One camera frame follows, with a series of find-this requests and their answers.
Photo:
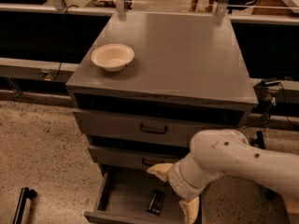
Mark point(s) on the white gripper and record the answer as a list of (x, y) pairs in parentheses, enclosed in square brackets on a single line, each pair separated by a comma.
[(177, 181)]

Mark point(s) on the black rxbar chocolate bar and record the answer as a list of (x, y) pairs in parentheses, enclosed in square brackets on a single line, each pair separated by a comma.
[(156, 202)]

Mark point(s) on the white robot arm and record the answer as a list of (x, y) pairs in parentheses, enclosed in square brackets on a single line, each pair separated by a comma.
[(215, 153)]

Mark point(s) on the middle grey drawer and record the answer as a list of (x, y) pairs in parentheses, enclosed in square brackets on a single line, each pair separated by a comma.
[(107, 156)]

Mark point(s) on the bottom open grey drawer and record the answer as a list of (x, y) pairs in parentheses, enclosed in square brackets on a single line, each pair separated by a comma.
[(125, 197)]

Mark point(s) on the top grey drawer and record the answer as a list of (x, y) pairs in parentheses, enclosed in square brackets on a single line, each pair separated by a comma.
[(154, 130)]

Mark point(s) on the grey drawer cabinet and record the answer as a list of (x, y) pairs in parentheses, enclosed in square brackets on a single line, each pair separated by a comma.
[(186, 61)]

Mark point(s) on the black metal stand right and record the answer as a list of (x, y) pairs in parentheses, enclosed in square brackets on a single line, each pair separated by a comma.
[(269, 194)]

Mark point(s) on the black metal stand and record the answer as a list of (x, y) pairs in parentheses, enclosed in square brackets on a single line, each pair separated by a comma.
[(269, 194), (25, 195)]

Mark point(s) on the brown cardboard box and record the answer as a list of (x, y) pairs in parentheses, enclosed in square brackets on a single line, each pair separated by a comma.
[(292, 208)]

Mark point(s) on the white paper bowl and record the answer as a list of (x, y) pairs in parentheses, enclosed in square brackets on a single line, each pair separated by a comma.
[(112, 57)]

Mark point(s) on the black metal stand left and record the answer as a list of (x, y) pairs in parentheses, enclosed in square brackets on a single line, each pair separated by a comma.
[(25, 195)]

